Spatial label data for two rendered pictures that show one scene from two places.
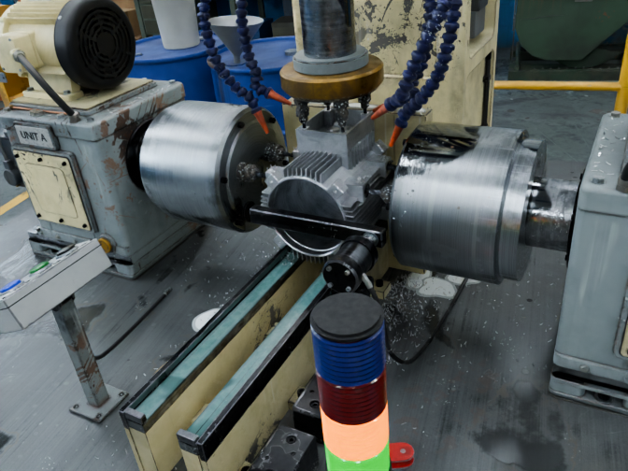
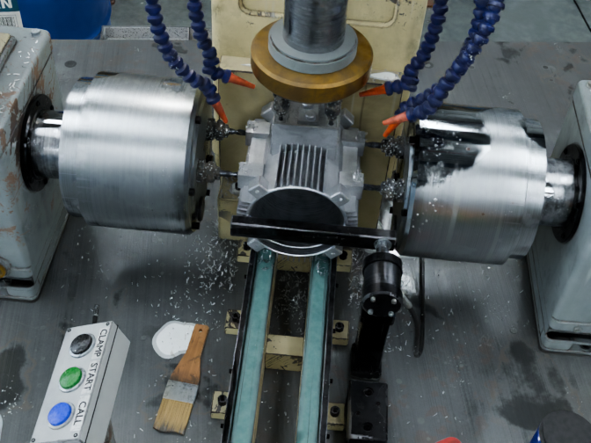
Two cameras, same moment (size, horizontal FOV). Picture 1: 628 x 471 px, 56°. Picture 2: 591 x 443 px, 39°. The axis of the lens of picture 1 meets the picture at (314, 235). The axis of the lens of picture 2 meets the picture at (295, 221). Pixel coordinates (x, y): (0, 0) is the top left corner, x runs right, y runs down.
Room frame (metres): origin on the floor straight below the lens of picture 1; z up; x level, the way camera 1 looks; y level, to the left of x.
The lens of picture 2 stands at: (0.15, 0.44, 1.95)
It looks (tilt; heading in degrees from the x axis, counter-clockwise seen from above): 47 degrees down; 330
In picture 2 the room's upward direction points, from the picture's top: 5 degrees clockwise
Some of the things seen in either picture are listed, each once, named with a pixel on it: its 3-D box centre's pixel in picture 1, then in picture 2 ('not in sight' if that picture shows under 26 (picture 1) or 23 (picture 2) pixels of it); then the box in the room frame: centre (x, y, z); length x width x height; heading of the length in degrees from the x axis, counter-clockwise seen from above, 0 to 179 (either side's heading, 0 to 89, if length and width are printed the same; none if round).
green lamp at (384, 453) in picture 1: (357, 450); not in sight; (0.38, -0.02, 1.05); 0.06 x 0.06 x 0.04
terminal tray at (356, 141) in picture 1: (336, 138); (306, 119); (1.03, -0.06, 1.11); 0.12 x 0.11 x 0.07; 149
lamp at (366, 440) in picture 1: (354, 418); not in sight; (0.38, -0.02, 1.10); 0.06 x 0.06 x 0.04
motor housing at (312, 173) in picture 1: (331, 193); (301, 178); (0.99, -0.04, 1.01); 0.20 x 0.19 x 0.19; 149
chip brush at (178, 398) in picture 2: not in sight; (186, 376); (0.85, 0.23, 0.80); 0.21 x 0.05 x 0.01; 143
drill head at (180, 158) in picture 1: (197, 162); (113, 149); (1.15, 0.22, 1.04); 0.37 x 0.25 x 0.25; 59
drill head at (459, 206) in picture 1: (484, 204); (478, 185); (0.85, -0.28, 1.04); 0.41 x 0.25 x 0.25; 59
